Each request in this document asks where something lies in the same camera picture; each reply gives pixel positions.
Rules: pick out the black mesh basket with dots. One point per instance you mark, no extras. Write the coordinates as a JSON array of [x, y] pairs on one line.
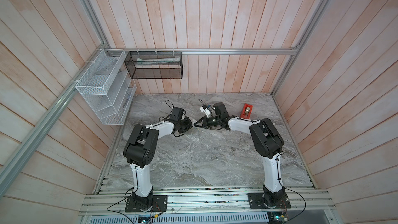
[[154, 64]]

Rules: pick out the red tape dispenser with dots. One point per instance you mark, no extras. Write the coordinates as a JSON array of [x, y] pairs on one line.
[[246, 111]]

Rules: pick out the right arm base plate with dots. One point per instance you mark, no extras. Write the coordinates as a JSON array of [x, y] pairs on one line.
[[268, 201]]

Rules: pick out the white wire mesh shelf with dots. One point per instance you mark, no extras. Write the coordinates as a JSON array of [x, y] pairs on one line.
[[107, 88]]

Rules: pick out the aluminium frame rail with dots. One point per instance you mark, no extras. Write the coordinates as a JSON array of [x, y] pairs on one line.
[[218, 51]]

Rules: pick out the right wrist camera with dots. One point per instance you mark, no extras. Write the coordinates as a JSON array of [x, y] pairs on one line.
[[206, 109]]

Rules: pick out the clear bubble wrap sheet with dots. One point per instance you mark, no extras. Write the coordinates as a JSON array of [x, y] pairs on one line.
[[235, 123]]

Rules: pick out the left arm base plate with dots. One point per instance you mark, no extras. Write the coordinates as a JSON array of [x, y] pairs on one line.
[[150, 203]]

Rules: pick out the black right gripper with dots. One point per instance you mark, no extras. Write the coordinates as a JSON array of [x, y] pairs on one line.
[[204, 123]]

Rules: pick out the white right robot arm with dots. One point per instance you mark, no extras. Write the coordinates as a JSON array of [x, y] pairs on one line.
[[266, 139]]

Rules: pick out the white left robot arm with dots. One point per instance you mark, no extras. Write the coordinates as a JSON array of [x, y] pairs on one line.
[[140, 148]]

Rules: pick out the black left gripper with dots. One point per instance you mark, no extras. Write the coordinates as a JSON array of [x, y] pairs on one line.
[[189, 125]]

